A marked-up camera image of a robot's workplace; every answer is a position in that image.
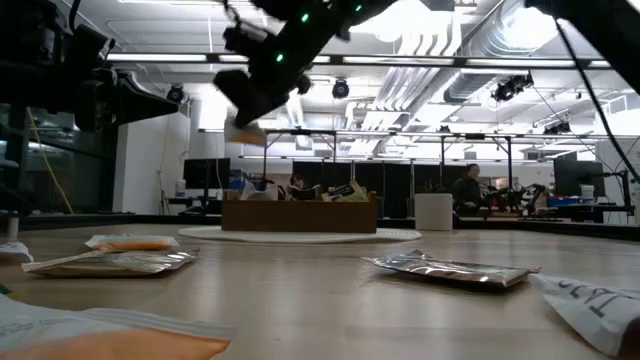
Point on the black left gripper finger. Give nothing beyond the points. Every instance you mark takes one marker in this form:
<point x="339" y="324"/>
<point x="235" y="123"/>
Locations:
<point x="145" y="102"/>

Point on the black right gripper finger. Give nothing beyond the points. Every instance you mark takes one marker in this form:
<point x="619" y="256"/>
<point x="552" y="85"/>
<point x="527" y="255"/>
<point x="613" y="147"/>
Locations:
<point x="255" y="110"/>

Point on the white orange Tazo tea bag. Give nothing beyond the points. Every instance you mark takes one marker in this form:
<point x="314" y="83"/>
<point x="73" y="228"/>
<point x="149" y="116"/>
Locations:
<point x="14" y="251"/>
<point x="132" y="244"/>
<point x="247" y="136"/>
<point x="100" y="335"/>
<point x="585" y="305"/>
<point x="260" y="192"/>

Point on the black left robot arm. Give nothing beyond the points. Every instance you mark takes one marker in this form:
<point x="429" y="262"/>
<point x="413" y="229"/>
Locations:
<point x="30" y="50"/>

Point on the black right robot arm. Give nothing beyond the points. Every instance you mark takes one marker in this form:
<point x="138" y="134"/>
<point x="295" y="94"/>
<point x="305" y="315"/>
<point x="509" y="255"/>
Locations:
<point x="600" y="30"/>

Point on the wooden tea organizer box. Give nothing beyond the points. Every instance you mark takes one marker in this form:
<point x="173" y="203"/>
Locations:
<point x="300" y="216"/>

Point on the black computer monitor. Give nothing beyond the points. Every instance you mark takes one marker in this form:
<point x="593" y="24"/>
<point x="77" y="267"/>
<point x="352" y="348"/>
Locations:
<point x="577" y="177"/>
<point x="206" y="173"/>

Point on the person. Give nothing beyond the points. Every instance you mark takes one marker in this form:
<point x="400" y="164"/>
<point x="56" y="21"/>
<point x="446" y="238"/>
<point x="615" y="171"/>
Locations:
<point x="298" y="181"/>
<point x="466" y="192"/>

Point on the overhead light bar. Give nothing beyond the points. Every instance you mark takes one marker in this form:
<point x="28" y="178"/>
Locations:
<point x="400" y="61"/>

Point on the white round woven placemat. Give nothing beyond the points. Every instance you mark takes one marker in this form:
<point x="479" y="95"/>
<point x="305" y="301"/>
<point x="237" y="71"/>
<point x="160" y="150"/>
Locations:
<point x="400" y="235"/>

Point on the white pot with succulent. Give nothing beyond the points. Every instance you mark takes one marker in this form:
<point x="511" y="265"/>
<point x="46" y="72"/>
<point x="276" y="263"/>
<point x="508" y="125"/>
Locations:
<point x="433" y="212"/>

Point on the white bucket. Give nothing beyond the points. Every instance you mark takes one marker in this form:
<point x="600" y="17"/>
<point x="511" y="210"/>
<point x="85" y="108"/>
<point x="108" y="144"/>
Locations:
<point x="587" y="194"/>

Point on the black overhead camera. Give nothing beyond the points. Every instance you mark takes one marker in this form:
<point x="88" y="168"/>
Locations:
<point x="340" y="89"/>

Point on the small grey standoff post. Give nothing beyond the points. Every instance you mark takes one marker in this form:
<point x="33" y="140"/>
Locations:
<point x="12" y="227"/>

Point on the silver ventilation duct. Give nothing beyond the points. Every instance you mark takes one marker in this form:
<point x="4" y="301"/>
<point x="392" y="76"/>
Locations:
<point x="480" y="82"/>

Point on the black aluminium table frame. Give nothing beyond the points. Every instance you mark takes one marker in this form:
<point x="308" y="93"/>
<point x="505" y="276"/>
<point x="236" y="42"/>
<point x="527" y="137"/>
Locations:
<point x="550" y="227"/>

